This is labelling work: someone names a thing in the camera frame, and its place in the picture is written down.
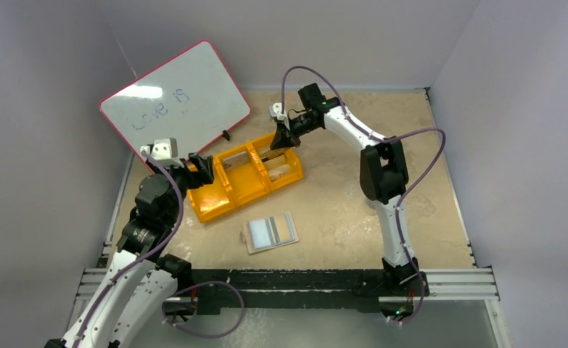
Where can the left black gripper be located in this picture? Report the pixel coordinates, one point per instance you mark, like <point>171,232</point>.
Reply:
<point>199,167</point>

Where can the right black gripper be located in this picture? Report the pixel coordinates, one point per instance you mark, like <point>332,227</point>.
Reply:
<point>286,132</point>

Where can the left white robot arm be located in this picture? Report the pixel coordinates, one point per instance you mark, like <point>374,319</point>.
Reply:
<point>140,276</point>

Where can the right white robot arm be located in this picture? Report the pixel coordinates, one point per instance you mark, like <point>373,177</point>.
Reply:
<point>383,176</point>

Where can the cards in right compartment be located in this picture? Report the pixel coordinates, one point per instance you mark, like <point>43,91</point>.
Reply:
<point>275,162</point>

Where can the card in middle compartment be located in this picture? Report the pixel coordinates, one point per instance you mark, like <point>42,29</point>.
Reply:
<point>235,161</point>

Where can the yellow plastic compartment tray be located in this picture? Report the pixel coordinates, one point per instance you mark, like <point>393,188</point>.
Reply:
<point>234,189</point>

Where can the black whiteboard stand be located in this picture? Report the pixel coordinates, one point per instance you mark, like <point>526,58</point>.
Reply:
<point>226,135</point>

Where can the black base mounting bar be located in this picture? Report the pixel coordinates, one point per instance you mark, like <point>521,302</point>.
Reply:
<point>208,291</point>

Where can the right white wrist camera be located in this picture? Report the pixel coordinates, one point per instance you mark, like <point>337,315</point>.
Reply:
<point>277,112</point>

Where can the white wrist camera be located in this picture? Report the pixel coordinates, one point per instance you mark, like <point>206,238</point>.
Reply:
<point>277,112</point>
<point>164,151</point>

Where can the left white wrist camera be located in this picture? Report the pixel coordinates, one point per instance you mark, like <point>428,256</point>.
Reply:
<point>164,151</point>

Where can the white board with pink frame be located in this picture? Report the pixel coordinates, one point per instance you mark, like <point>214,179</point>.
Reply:
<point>192,98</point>

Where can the aluminium rail frame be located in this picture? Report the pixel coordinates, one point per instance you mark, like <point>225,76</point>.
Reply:
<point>443,284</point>

